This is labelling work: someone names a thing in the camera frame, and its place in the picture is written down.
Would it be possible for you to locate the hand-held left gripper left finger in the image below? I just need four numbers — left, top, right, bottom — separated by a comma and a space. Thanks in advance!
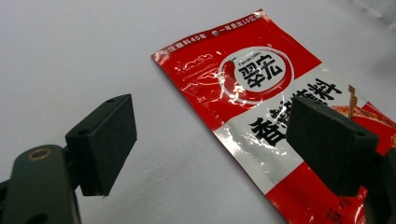
64, 93, 138, 198

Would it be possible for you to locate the red and white seasoning packet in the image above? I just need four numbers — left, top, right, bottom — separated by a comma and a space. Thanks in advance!
150, 8, 396, 224

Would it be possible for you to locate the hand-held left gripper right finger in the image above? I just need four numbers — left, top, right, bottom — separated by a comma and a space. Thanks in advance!
285, 95, 380, 198

